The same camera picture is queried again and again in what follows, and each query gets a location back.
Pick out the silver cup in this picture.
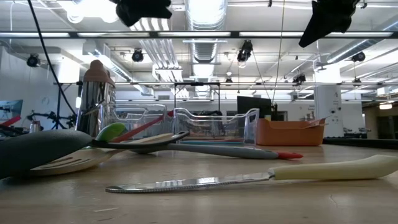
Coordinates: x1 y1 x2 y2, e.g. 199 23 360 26
29 119 44 134

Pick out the black spoon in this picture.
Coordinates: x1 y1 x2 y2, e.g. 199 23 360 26
0 129 191 180

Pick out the cream handled knife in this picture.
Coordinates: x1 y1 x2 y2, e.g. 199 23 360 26
104 154 398 194
303 117 329 129

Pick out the red slotted spoon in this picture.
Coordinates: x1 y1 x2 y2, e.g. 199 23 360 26
110 110 175 144

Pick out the blue stand pole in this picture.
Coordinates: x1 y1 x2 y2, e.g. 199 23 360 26
55 83 63 130

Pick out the black monitor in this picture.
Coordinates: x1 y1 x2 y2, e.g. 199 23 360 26
236 95 272 119

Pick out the red bar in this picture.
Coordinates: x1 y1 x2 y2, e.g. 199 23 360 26
0 114 22 127

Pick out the white pillar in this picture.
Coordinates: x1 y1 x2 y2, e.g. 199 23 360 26
313 67 345 138

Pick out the clear plastic bin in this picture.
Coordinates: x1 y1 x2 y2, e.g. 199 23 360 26
98 103 169 146
172 107 261 147

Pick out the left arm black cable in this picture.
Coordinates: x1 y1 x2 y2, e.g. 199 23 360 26
27 0 78 118

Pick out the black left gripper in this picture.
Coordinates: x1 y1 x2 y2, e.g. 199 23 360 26
115 0 173 28

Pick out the black ceiling spotlight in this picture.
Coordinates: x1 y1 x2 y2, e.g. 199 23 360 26
292 73 307 85
351 51 366 63
236 39 254 63
26 54 41 68
131 49 145 63

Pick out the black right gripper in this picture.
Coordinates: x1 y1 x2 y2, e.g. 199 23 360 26
298 0 361 49

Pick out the pink silicone spatula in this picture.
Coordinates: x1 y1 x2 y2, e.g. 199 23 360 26
186 138 246 142

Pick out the wooden slotted spatula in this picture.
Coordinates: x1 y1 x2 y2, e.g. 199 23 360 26
29 133 175 177

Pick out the black overhead crossbar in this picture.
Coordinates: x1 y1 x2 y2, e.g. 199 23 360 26
0 30 398 39

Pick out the teal silicone spatula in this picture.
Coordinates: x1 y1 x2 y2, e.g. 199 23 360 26
179 140 248 147

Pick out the wall screen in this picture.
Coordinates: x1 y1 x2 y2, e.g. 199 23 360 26
0 99 24 121

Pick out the small red silicone spatula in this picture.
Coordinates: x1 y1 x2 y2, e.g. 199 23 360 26
275 151 304 161

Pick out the green silicone spoon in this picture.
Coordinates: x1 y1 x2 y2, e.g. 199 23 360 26
95 122 128 142

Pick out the orange plastic bin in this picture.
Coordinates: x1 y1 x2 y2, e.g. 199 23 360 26
256 117 326 147

